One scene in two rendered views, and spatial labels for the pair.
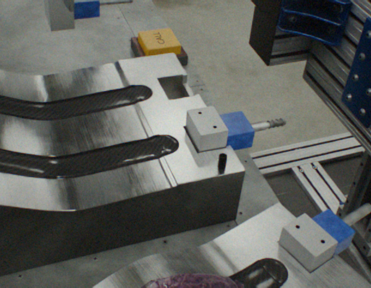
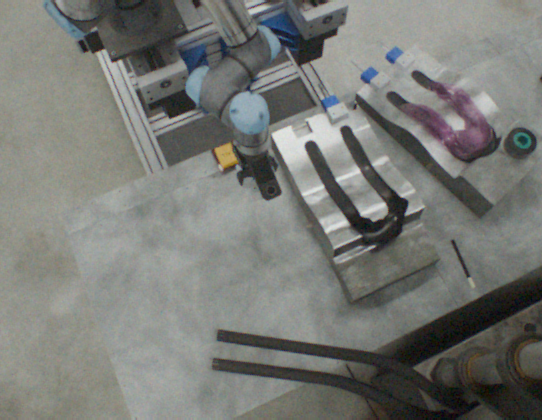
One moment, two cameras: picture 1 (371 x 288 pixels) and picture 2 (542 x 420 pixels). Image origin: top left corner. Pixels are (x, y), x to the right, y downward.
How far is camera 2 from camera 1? 136 cm
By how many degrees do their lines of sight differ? 52
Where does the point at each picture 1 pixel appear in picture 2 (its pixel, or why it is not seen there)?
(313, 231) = (379, 78)
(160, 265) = (409, 125)
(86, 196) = (380, 157)
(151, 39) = (230, 157)
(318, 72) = not seen: hidden behind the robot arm
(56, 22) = not seen: hidden behind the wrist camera
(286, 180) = (164, 141)
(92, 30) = (206, 201)
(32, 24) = (203, 239)
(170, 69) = (287, 133)
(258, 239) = (378, 99)
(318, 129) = (68, 126)
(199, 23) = not seen: outside the picture
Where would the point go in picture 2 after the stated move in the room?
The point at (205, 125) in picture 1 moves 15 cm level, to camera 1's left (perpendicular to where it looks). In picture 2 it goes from (342, 111) to (345, 160)
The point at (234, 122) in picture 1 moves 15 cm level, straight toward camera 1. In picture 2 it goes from (331, 101) to (384, 106)
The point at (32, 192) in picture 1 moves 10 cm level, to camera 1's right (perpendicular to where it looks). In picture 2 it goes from (389, 173) to (386, 139)
